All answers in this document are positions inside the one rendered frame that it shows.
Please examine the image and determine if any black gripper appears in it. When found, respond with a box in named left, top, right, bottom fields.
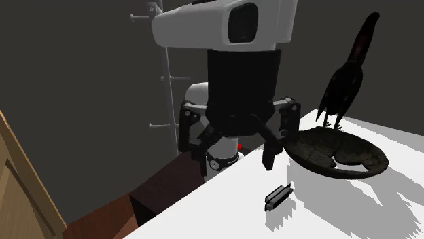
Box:
left=178, top=48, right=302, bottom=177

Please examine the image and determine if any grey coat rack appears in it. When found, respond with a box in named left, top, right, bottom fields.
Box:
left=130, top=0, right=192, bottom=157

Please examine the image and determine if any small black connector block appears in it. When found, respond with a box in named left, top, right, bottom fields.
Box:
left=264, top=183, right=295, bottom=213

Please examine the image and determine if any dark shallow bowl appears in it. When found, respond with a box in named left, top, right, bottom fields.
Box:
left=282, top=126, right=390, bottom=181

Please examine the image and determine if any black bird figure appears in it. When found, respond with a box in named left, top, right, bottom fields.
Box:
left=315, top=11, right=381, bottom=130

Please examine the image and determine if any light wooden door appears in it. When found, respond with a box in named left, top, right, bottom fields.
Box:
left=0, top=110, right=68, bottom=239

